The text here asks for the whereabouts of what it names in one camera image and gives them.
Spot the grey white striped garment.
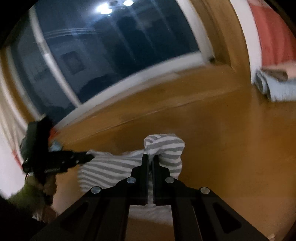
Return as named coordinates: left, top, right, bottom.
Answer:
left=77, top=133, right=185, bottom=226

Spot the white framed window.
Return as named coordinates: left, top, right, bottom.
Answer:
left=5, top=1, right=214, bottom=128

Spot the folded light blue garment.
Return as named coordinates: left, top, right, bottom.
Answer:
left=254, top=70, right=295, bottom=102

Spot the folded pink beige garment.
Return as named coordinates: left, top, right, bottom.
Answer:
left=261, top=61, right=296, bottom=81

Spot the red pink curtain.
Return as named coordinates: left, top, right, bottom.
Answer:
left=248, top=1, right=295, bottom=66

